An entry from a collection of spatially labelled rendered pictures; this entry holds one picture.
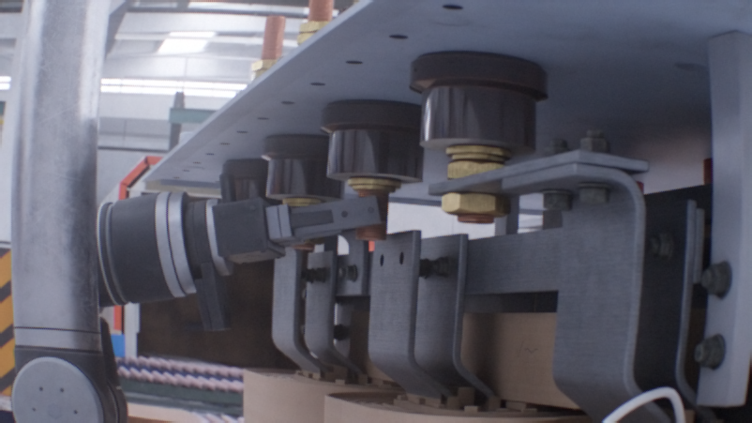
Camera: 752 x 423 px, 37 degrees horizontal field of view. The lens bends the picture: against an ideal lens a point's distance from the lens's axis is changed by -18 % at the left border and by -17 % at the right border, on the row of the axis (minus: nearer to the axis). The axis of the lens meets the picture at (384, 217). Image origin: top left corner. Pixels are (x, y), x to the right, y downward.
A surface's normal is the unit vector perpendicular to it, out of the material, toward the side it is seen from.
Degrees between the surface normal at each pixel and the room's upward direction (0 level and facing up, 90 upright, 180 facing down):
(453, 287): 90
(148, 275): 126
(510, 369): 90
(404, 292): 90
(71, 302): 85
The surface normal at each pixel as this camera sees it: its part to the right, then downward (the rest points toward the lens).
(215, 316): 0.02, 0.30
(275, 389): -0.85, -0.09
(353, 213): -0.04, -0.08
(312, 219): 0.45, -0.14
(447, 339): -0.95, -0.07
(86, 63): 0.82, -0.09
